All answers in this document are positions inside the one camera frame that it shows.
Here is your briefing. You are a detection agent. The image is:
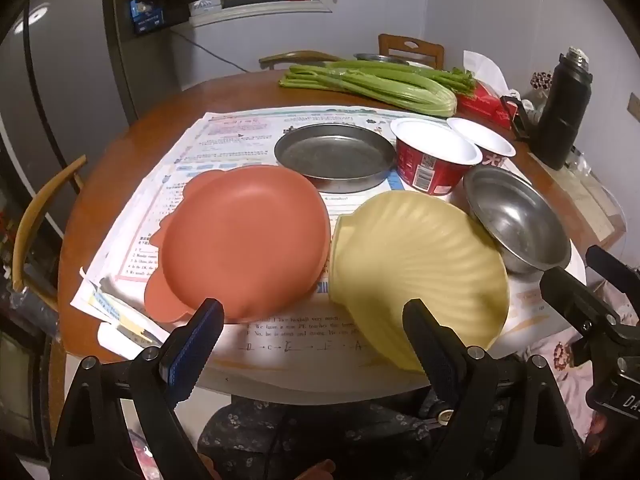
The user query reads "yellow shell-shaped plate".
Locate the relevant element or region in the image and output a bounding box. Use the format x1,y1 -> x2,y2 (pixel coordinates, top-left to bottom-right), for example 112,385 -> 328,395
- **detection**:
329,191 -> 511,373

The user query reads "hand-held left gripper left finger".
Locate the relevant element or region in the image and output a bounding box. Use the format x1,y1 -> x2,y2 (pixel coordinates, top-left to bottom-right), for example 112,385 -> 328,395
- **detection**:
50,298 -> 226,480

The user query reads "orange bear-shaped plate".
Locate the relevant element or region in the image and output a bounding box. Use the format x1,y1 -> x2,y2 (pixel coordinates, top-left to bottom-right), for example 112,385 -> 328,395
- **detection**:
144,165 -> 332,324

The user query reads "yellowed paper sheet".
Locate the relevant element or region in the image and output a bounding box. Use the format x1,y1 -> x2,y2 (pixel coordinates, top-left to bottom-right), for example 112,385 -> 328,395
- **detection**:
544,157 -> 627,242

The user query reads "stainless steel bowl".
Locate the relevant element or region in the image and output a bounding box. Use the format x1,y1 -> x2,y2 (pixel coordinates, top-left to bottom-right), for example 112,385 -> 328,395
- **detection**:
462,166 -> 572,275

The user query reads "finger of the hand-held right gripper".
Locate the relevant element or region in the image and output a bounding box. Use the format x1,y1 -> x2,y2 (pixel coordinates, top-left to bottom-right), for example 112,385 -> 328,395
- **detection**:
540,267 -> 640,361
586,246 -> 640,303

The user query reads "black thermos bottle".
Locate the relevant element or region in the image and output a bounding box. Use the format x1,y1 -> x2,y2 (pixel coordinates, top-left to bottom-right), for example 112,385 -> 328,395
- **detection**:
531,47 -> 594,171

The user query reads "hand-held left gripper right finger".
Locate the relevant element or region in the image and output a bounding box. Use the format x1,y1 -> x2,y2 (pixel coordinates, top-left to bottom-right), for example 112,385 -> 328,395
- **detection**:
402,298 -> 583,480

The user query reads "grey refrigerator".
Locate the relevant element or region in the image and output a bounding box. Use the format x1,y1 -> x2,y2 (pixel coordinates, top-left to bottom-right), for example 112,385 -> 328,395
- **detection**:
0,0 -> 137,261

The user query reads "blue box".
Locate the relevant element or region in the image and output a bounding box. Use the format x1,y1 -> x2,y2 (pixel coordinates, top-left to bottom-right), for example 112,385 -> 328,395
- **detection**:
129,0 -> 167,36

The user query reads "black strap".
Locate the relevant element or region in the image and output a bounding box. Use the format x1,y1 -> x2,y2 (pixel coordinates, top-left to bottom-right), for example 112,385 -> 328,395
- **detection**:
500,94 -> 535,142

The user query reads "large red paper bowl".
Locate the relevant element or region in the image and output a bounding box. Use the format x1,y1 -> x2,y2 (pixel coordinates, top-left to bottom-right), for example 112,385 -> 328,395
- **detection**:
390,117 -> 483,196

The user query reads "celery bunch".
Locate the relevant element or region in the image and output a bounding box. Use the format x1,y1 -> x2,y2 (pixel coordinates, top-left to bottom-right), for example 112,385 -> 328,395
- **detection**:
279,60 -> 476,116

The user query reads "red tissue box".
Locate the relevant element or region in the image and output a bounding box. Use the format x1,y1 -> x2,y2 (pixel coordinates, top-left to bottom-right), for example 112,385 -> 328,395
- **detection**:
456,82 -> 516,127

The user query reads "black cable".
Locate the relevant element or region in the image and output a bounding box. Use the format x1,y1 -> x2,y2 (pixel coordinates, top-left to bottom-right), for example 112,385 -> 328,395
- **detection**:
169,29 -> 262,69

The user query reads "newspaper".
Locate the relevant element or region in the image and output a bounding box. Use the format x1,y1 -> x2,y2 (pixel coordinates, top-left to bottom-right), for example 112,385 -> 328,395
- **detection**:
70,106 -> 591,391

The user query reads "round metal plate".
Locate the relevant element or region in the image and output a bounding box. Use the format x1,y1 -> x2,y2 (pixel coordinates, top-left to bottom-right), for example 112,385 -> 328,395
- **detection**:
274,123 -> 397,193

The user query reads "curved-back wooden chair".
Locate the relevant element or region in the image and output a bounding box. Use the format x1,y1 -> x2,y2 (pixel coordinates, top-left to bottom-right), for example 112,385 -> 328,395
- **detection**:
12,155 -> 89,311
258,50 -> 347,71

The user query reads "small red paper bowl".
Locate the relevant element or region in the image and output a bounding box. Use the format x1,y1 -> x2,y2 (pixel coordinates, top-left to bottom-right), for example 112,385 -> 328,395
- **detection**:
446,117 -> 517,171

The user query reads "dark floral clothing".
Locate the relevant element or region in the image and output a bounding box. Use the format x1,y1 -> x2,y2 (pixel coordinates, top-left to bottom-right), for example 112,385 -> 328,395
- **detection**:
197,392 -> 506,480

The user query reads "slat-back wooden chair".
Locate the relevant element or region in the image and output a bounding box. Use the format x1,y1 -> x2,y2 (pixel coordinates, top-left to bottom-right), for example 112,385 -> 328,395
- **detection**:
377,33 -> 445,70

